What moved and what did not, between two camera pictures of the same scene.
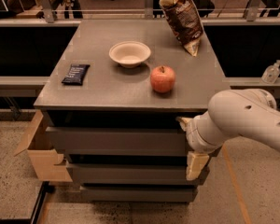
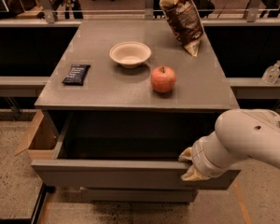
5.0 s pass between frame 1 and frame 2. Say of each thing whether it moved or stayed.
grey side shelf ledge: stayed
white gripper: moved
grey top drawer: moved
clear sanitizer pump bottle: stayed
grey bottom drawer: stayed
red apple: stayed
